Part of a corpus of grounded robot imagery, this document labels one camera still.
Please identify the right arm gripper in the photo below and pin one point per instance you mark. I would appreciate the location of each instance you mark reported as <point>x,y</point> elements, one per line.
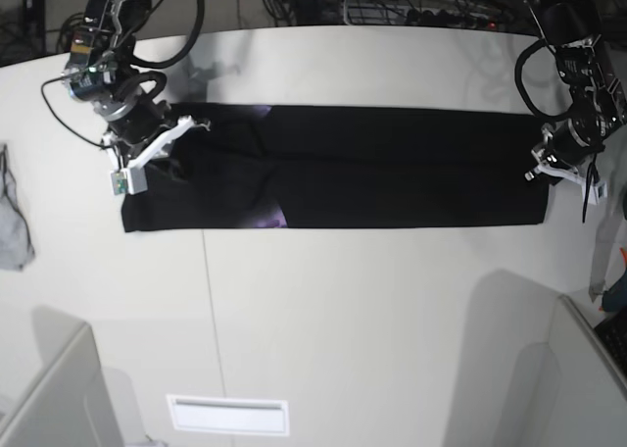
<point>135,118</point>

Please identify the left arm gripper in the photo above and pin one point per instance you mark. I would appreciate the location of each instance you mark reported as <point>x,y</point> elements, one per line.
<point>567,143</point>

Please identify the black T-shirt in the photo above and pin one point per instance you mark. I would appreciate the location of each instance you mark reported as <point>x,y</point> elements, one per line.
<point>331,167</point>

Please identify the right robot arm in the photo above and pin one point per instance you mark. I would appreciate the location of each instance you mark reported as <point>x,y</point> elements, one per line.
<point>103,71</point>

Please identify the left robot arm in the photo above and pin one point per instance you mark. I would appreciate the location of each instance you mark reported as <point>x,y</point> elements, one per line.
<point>571,30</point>

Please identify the grey cloth at table edge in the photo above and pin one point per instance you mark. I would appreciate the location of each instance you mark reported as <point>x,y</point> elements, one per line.
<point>17,250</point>

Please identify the black power strip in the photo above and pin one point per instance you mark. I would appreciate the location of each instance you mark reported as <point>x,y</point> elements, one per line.
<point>446,19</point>

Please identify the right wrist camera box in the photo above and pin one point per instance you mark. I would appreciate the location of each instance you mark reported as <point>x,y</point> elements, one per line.
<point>128,181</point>

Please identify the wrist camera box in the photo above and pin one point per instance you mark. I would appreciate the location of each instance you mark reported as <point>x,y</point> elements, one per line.
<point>595,193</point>
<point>128,181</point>

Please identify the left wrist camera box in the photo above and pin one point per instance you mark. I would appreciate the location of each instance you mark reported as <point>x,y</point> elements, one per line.
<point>595,193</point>

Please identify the white cable slot plate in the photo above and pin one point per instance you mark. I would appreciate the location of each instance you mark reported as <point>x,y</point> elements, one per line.
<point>229,415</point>

